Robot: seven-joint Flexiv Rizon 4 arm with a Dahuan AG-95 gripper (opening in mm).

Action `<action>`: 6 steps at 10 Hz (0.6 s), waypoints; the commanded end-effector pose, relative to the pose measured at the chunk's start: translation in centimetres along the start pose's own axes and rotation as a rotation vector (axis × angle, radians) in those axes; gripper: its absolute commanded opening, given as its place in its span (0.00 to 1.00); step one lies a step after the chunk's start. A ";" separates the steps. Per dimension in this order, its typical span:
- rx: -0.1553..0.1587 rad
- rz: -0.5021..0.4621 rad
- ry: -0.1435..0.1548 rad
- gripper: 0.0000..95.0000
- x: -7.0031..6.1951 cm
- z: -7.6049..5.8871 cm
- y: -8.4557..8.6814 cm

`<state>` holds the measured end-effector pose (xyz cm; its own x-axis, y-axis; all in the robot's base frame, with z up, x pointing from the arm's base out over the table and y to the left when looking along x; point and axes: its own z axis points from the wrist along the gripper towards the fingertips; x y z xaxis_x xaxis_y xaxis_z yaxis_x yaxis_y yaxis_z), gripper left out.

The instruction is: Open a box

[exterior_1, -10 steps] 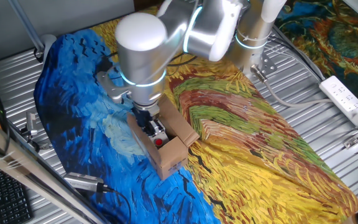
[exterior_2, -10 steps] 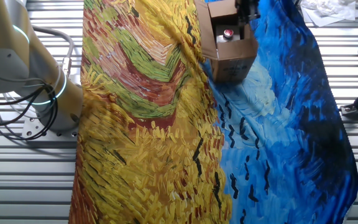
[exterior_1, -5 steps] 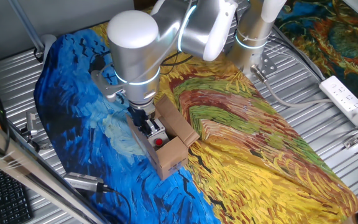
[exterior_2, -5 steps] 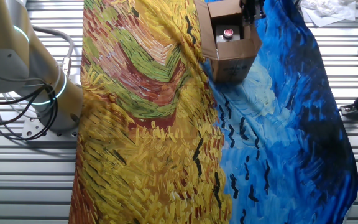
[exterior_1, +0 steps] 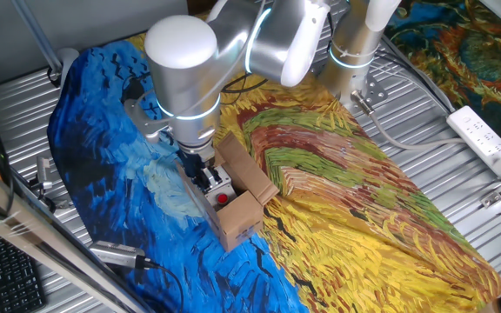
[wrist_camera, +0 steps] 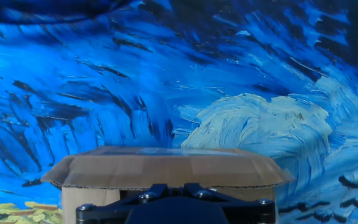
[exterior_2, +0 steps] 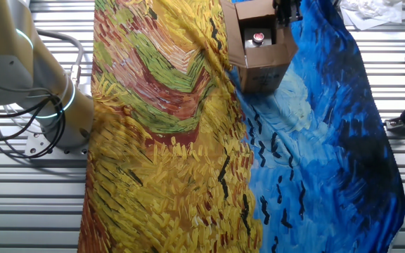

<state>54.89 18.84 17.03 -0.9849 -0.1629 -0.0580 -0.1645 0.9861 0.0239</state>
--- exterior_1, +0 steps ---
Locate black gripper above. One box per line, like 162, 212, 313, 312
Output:
181, 151, 225, 193

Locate grey red button switch box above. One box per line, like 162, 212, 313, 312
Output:
204, 167, 239, 213

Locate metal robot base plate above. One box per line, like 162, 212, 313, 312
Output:
309, 56, 389, 110

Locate aluminium frame beam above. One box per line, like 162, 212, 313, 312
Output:
0, 155, 152, 313

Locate blue yellow painted cloth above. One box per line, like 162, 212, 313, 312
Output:
46, 32, 501, 313

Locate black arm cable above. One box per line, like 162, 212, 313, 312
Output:
220, 72, 270, 96

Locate black camera cable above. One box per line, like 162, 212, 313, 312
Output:
141, 258, 185, 313

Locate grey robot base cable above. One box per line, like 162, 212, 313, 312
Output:
349, 90, 467, 152

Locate dark floral painted cloth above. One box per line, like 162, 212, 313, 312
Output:
383, 0, 501, 145

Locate brown cardboard box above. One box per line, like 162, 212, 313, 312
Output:
176, 131, 280, 254

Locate grey stand pole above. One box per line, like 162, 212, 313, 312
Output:
10, 0, 80, 89

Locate grey power cable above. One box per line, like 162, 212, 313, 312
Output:
379, 35, 458, 116

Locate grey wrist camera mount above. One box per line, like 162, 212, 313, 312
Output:
121, 77, 176, 145

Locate white power strip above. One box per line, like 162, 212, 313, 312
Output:
445, 105, 501, 180

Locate black keyboard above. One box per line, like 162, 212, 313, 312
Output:
0, 229, 48, 313

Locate silver depth camera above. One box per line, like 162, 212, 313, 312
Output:
88, 240, 148, 271

